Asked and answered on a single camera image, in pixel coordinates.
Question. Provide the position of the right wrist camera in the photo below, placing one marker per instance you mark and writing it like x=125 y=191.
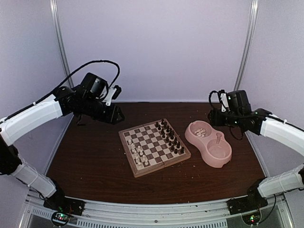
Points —
x=224 y=101

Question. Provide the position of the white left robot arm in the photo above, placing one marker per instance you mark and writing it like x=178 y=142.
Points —
x=57 y=104

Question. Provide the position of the left circuit board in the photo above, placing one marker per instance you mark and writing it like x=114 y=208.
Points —
x=60 y=219

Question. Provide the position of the right aluminium frame post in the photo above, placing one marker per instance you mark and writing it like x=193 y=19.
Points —
x=248 y=42

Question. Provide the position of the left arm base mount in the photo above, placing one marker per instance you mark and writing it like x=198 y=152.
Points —
x=66 y=205

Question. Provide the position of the pink double pet bowl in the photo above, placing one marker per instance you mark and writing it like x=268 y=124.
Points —
x=214 y=149

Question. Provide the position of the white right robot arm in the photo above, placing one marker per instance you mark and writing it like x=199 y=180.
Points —
x=279 y=144

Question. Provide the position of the wooden chess board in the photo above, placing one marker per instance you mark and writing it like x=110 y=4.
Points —
x=152 y=146

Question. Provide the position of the left aluminium frame post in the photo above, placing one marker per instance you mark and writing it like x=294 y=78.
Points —
x=60 y=41

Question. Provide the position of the right circuit board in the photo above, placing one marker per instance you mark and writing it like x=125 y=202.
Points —
x=251 y=218

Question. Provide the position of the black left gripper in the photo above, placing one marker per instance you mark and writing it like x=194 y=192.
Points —
x=118 y=109

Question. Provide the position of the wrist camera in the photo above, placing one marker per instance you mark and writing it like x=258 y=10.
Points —
x=224 y=101
x=112 y=94

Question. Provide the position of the circuit board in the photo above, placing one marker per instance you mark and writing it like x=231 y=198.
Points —
x=251 y=218
x=60 y=219

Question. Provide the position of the dark chess pieces row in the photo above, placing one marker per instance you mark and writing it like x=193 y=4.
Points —
x=166 y=140

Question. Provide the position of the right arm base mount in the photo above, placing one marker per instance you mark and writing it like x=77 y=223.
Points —
x=245 y=204

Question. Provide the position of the aluminium frame post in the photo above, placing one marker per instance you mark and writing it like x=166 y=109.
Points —
x=60 y=41
x=248 y=42

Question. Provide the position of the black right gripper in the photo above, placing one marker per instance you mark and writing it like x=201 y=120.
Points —
x=215 y=119

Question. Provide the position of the aluminium front rail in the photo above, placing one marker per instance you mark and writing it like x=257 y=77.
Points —
x=209 y=214

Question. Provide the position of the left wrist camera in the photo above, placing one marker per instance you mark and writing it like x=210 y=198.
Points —
x=112 y=94

